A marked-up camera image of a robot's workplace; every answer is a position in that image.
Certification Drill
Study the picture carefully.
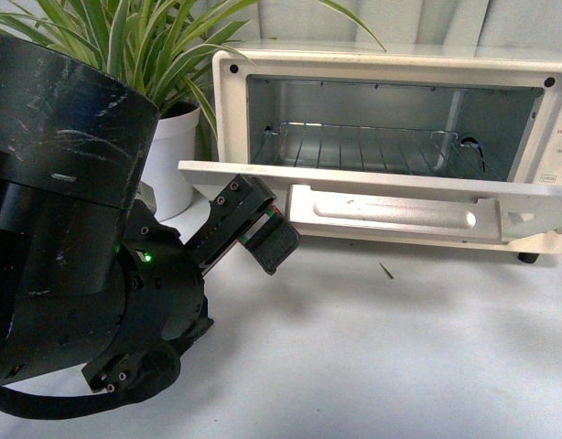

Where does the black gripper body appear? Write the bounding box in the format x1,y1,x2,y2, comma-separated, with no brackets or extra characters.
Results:
82,175,276,393

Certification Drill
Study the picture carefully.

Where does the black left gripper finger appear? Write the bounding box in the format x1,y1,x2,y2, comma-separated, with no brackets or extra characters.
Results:
246,218,300,275

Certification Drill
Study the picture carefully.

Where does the cream glass oven door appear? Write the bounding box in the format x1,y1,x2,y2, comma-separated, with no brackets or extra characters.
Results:
178,160,562,246

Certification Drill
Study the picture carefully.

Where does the cream Toshiba toaster oven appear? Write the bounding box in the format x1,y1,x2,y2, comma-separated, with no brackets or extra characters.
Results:
213,42,562,261

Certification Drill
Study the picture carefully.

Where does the white plant pot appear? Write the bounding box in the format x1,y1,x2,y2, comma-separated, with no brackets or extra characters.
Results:
142,102,200,221

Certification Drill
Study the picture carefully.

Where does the small green leaf fragment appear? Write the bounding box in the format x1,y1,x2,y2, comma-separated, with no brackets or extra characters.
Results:
379,263,394,280

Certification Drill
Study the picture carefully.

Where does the green spider plant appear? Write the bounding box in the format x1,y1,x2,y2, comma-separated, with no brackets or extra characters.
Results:
0,0,387,159

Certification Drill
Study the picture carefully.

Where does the black cable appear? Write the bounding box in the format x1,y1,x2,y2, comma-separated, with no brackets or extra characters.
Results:
0,340,181,420

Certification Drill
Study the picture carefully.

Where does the wire oven rack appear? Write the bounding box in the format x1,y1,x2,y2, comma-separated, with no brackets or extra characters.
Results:
250,122,509,181

